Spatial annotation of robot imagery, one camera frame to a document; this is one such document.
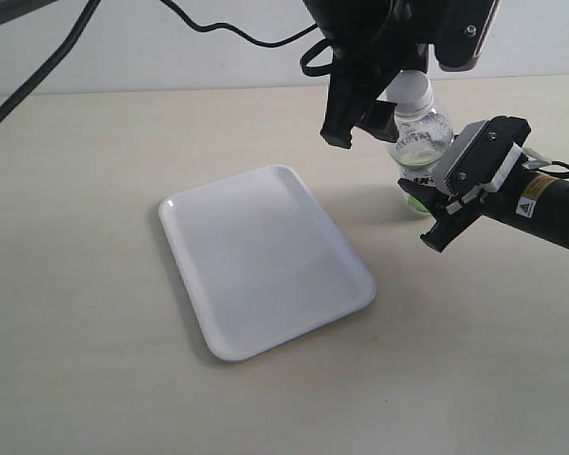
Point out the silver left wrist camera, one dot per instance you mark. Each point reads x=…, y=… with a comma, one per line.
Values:
x=462, y=33

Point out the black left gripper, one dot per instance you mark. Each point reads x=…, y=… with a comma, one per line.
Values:
x=364, y=32

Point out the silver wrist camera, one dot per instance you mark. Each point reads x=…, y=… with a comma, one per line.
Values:
x=482, y=156
x=462, y=33

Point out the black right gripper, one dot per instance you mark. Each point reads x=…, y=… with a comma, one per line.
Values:
x=452, y=215

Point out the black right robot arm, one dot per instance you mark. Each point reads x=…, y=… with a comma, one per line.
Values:
x=532, y=202

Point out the white bottle cap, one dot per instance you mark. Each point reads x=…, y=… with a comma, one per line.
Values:
x=411, y=92

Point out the white rectangular plastic tray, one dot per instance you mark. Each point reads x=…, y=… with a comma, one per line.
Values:
x=261, y=261

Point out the clear plastic drink bottle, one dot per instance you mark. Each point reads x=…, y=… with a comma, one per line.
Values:
x=423, y=137

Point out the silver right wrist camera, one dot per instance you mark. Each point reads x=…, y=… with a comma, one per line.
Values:
x=482, y=156

